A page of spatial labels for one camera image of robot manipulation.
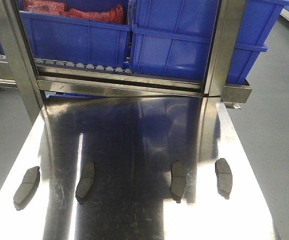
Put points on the grey brake pad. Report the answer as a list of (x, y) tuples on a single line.
[(27, 189), (178, 181), (224, 178), (85, 183)]

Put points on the roller conveyor track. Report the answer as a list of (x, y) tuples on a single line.
[(79, 65)]

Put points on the right blue plastic bin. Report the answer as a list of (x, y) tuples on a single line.
[(172, 38)]

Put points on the blue plastic bin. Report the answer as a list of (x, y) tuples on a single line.
[(79, 40), (172, 38)]

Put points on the red mesh bag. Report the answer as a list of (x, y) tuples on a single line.
[(57, 8)]

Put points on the left blue plastic bin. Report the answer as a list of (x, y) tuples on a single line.
[(79, 40)]

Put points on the stainless steel rack frame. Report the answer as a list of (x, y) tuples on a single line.
[(33, 80)]

